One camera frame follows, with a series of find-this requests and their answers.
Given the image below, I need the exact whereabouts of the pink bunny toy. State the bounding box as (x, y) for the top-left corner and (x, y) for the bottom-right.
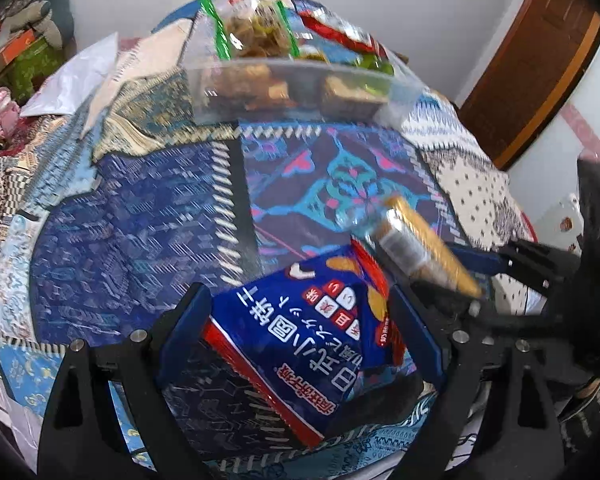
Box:
(0, 86), (22, 137)

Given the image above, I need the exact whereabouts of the white pillow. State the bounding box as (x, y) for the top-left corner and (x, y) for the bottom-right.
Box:
(19, 31), (122, 117)

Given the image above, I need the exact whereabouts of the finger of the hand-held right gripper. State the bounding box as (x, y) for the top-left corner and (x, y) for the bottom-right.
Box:
(447, 240), (583, 302)
(412, 280), (576, 343)

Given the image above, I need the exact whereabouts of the clear packet orange snack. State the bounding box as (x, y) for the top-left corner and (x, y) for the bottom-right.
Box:
(204, 60), (302, 112)

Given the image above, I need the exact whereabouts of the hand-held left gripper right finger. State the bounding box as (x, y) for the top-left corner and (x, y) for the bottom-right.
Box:
(387, 281), (567, 480)

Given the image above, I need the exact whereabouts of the white sliding wardrobe door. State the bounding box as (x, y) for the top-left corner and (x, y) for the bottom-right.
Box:
(504, 29), (600, 261)

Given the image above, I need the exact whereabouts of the red snack packet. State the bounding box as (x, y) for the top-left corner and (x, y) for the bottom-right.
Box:
(299, 6), (394, 57)

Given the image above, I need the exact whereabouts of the black shoe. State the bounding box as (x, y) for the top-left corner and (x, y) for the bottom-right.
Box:
(557, 374), (600, 423)

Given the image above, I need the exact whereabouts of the green round jelly cup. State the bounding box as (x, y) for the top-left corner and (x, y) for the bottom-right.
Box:
(354, 52), (397, 76)

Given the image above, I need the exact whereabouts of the blue patchwork blanket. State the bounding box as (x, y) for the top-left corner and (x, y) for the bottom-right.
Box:
(0, 0), (537, 480)

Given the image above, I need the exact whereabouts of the blue snack bag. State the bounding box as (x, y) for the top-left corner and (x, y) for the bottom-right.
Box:
(201, 239), (412, 449)

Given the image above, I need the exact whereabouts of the long biscuit packet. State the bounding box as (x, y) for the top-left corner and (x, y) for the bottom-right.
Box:
(336, 194), (484, 299)

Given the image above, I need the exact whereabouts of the clear plastic container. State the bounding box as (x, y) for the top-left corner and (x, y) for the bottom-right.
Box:
(181, 51), (424, 127)

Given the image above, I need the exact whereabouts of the orange cardboard box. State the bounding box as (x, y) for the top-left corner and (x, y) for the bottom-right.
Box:
(0, 29), (37, 67)

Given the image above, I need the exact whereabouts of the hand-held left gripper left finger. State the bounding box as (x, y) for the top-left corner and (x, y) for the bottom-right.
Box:
(36, 282), (214, 480)

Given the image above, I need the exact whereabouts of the white plastic object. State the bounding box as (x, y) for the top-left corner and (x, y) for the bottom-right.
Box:
(534, 194), (587, 252)

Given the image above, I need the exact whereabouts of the grey plush toy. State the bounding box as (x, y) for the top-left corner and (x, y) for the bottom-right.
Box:
(4, 0), (77, 52)

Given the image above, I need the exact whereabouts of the brown wooden door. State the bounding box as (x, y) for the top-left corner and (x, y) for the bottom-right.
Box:
(454, 0), (600, 172)

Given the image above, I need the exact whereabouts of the checked patchwork bedsheet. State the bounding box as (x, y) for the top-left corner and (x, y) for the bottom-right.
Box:
(0, 110), (48, 281)

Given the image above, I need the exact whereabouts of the green-edged clear snack bag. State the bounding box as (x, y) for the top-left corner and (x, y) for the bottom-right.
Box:
(199, 0), (302, 62)

